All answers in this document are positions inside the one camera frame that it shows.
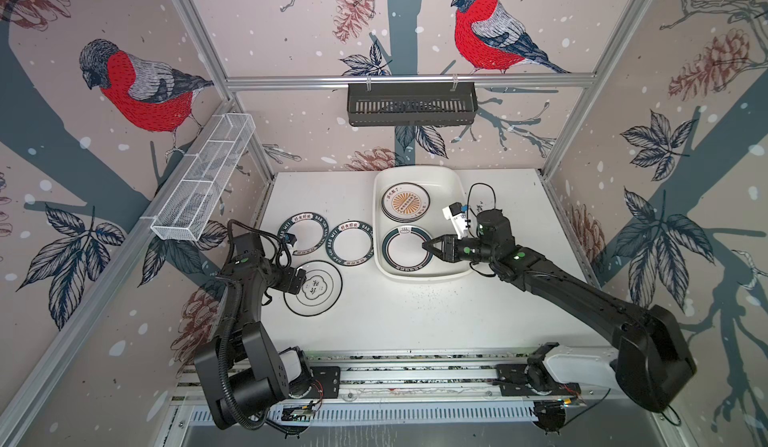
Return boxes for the green red rim plate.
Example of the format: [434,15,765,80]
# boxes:
[381,225,433,273]

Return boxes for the white plate black flower outline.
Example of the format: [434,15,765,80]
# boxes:
[283,260,343,317]

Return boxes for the large orange sunburst plate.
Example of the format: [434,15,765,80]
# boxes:
[381,182,431,223]

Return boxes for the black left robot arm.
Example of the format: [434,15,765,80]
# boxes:
[193,227,315,430]

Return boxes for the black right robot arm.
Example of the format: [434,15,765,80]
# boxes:
[422,209,697,413]

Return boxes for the white plastic bin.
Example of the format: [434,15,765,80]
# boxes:
[372,166,470,283]

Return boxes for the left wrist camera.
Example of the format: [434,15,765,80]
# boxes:
[282,233,297,246]

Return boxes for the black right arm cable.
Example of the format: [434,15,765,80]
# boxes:
[464,181,498,220]

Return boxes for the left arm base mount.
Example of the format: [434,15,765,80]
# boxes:
[289,366,341,400]

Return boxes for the white mesh wall shelf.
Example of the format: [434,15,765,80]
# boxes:
[151,113,255,241]

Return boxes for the black hanging wire basket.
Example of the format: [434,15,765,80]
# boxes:
[347,82,478,127]

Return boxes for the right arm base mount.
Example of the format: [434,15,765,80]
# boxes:
[492,364,581,397]

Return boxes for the aluminium front rail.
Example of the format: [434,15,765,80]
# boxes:
[173,350,667,405]

